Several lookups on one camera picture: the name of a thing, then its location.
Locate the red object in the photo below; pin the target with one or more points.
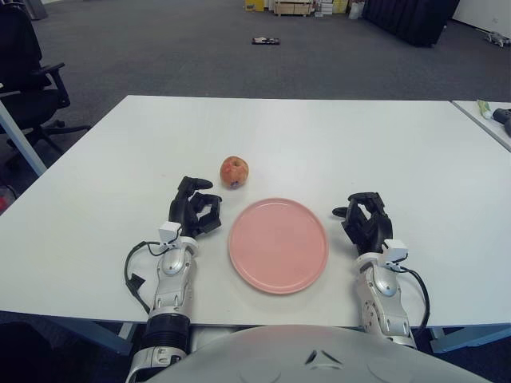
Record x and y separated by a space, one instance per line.
3 202

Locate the white bag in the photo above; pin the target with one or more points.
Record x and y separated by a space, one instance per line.
355 11

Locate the yellow cardboard box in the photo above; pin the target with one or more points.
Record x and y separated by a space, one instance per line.
254 5

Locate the small grey robot dog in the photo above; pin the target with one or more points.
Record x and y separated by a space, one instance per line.
497 39

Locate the black office chair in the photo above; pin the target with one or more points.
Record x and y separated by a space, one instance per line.
24 99

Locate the black curtain partition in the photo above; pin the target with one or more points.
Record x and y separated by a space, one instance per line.
411 20

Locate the green white tube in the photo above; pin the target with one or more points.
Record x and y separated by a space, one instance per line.
484 108

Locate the grey metal table leg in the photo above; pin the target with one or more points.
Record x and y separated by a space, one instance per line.
22 137

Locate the pink round plate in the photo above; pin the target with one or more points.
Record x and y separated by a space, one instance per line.
278 245

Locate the black flat tray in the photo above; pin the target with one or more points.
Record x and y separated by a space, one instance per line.
266 40

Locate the white left wrist sensor box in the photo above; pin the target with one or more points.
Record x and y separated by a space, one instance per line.
168 231

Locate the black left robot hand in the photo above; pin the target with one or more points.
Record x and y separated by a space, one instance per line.
187 213

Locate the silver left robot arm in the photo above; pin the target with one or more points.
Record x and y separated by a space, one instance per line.
171 279

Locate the stacked white boxes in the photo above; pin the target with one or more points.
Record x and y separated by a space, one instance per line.
324 8

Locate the wooden pallet crate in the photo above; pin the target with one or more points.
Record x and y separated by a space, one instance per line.
294 8

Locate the silver grey robot torso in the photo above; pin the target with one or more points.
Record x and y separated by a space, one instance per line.
303 359

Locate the white right wrist sensor box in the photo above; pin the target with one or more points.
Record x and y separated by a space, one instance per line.
396 251

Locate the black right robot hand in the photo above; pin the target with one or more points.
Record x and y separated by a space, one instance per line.
371 229

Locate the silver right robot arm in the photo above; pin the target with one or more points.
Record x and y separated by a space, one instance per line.
379 295

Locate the white wrist sensor box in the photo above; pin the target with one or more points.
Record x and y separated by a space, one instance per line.
396 251
168 231

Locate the grey bin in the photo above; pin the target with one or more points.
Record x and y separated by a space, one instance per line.
38 9

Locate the red yellow apple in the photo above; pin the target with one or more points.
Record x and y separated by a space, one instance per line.
234 171

